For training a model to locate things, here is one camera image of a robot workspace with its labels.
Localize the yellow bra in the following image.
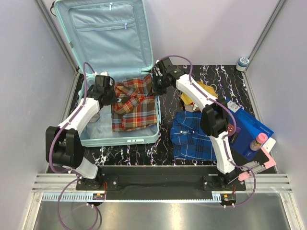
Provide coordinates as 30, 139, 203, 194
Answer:
180, 81, 218, 105

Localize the brown red plaid shirt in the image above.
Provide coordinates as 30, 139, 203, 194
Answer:
111, 74, 157, 132

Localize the light blue shirt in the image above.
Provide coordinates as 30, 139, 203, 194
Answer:
86, 113, 113, 139

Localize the blue plaid shirt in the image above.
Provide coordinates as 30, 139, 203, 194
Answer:
170, 111, 216, 161

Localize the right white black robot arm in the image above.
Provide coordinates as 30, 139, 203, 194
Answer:
153, 70, 239, 190

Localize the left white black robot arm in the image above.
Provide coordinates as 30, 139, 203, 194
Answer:
46, 71, 117, 190

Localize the red lace white bra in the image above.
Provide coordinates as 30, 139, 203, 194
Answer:
185, 103, 201, 112

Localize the mint green open suitcase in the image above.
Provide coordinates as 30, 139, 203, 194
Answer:
54, 0, 159, 147

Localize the red brown travel adapter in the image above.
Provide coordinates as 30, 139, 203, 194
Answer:
228, 123, 237, 137

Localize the blue white jar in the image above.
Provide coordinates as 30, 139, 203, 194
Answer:
236, 57, 249, 72

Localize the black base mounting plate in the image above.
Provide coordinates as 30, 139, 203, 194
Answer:
76, 166, 246, 202

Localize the black purple small device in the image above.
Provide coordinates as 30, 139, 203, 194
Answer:
229, 127, 241, 144

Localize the pink cap small bottle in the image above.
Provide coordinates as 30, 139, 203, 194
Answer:
249, 133, 268, 151

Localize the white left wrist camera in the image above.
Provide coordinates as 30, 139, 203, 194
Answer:
93, 71, 108, 77

